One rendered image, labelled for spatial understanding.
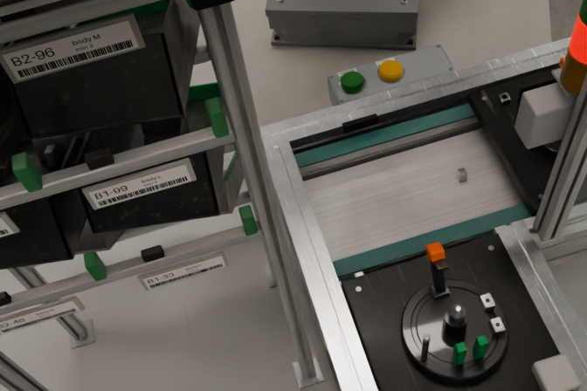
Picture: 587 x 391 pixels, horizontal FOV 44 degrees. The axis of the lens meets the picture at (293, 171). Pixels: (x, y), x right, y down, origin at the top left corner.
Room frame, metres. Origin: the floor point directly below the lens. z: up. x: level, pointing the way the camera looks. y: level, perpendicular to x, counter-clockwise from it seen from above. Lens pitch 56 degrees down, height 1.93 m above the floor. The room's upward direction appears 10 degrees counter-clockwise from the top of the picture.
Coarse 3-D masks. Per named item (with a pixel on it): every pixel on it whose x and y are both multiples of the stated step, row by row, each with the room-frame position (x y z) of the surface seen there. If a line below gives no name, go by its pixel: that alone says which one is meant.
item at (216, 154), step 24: (192, 96) 0.64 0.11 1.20; (216, 96) 0.64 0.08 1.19; (192, 120) 0.59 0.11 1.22; (96, 144) 0.49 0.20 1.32; (120, 144) 0.55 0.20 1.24; (144, 144) 0.55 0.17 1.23; (144, 168) 0.42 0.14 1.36; (216, 168) 0.44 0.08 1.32; (168, 192) 0.40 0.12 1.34; (192, 192) 0.40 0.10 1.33; (216, 192) 0.40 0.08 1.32; (96, 216) 0.40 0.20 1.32; (120, 216) 0.40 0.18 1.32; (144, 216) 0.39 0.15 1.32; (168, 216) 0.39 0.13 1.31; (192, 216) 0.39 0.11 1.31
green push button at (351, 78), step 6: (348, 72) 0.83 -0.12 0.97; (354, 72) 0.83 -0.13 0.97; (342, 78) 0.82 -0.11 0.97; (348, 78) 0.82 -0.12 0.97; (354, 78) 0.82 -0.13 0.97; (360, 78) 0.81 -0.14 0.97; (342, 84) 0.81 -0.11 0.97; (348, 84) 0.81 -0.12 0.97; (354, 84) 0.80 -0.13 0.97; (360, 84) 0.80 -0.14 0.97; (348, 90) 0.80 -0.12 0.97; (354, 90) 0.79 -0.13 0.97
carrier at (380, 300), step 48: (480, 240) 0.47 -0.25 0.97; (384, 288) 0.43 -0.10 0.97; (432, 288) 0.40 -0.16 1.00; (480, 288) 0.39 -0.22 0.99; (384, 336) 0.36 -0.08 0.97; (432, 336) 0.34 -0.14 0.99; (480, 336) 0.31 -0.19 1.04; (528, 336) 0.32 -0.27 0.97; (384, 384) 0.29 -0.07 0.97; (432, 384) 0.28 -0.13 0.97; (480, 384) 0.27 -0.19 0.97; (528, 384) 0.26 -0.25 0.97; (576, 384) 0.25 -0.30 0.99
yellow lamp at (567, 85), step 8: (568, 48) 0.52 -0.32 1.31; (568, 56) 0.51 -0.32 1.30; (568, 64) 0.51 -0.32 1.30; (576, 64) 0.50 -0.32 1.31; (584, 64) 0.49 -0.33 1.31; (568, 72) 0.50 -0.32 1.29; (576, 72) 0.49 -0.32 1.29; (584, 72) 0.49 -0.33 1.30; (560, 80) 0.51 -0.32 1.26; (568, 80) 0.50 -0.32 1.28; (576, 80) 0.49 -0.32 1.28; (568, 88) 0.50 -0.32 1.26; (576, 88) 0.49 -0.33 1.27
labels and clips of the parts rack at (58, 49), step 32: (192, 0) 0.35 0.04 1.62; (224, 0) 0.35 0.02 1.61; (64, 32) 0.34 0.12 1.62; (96, 32) 0.35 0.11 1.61; (128, 32) 0.35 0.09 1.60; (32, 64) 0.34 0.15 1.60; (64, 64) 0.34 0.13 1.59; (224, 128) 0.36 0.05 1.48; (96, 160) 0.35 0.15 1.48; (96, 192) 0.34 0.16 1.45; (128, 192) 0.34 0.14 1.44; (0, 224) 0.33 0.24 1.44; (160, 224) 0.51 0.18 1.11; (96, 256) 0.35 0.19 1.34; (160, 256) 0.35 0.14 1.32; (224, 256) 0.35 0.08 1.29; (0, 320) 0.32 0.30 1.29; (32, 320) 0.32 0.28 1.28
